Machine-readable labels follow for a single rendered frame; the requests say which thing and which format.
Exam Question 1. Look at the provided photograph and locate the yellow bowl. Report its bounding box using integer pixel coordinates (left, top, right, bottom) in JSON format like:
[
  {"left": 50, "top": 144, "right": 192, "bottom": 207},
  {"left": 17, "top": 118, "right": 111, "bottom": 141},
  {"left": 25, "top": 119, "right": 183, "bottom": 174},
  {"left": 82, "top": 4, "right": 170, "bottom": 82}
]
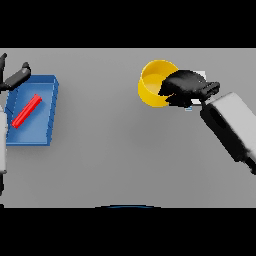
[{"left": 137, "top": 59, "right": 181, "bottom": 108}]

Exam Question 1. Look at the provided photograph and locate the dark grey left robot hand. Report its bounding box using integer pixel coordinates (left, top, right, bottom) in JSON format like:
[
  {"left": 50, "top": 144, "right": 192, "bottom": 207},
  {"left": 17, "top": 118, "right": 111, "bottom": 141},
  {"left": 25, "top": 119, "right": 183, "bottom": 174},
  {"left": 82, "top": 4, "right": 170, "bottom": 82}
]
[{"left": 0, "top": 52, "right": 32, "bottom": 93}]

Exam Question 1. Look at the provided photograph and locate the red beaker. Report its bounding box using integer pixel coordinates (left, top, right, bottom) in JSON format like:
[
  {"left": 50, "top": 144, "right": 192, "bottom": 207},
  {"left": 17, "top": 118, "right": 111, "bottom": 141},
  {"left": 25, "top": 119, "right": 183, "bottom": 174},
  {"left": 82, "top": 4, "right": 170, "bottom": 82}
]
[{"left": 11, "top": 93, "right": 44, "bottom": 130}]

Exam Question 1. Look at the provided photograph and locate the blue tray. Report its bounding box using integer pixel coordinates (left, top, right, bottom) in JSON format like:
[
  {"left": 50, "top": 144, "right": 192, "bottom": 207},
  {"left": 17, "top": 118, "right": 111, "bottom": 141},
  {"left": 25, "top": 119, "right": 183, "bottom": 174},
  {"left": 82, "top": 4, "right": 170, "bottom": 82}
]
[{"left": 5, "top": 74, "right": 60, "bottom": 147}]

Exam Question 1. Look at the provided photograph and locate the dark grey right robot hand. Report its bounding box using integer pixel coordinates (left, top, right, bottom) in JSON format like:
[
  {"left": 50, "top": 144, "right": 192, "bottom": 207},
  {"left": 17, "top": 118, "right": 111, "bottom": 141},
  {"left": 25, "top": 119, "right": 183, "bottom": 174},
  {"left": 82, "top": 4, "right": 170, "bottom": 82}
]
[{"left": 157, "top": 69, "right": 222, "bottom": 109}]

